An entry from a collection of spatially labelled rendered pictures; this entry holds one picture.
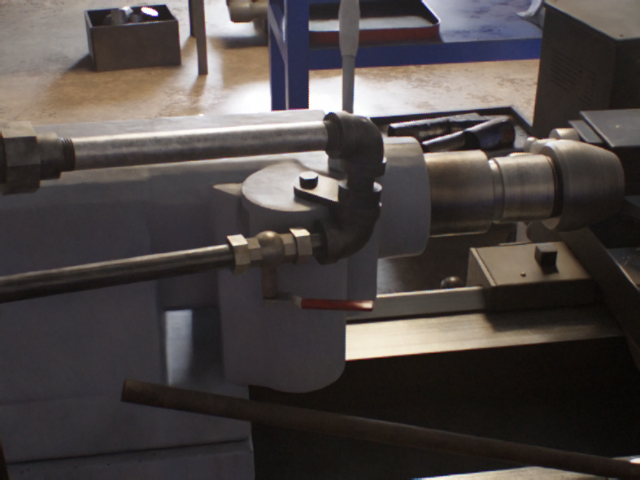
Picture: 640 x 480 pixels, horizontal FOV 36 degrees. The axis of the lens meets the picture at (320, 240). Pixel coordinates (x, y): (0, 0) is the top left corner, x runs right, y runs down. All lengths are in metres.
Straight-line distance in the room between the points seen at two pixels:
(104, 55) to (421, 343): 3.60
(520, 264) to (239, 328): 0.53
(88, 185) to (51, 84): 3.74
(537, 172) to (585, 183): 0.05
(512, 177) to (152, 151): 0.39
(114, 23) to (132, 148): 4.02
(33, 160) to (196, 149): 0.11
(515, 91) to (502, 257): 3.14
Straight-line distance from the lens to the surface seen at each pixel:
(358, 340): 1.16
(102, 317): 0.84
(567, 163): 0.93
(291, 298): 0.75
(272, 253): 0.72
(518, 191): 0.92
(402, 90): 4.33
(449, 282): 1.59
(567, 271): 1.26
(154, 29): 4.62
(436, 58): 2.77
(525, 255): 1.28
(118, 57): 4.64
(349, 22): 0.84
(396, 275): 2.91
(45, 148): 0.63
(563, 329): 1.22
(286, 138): 0.69
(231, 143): 0.67
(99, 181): 0.81
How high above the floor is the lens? 1.50
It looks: 29 degrees down
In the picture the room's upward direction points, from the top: straight up
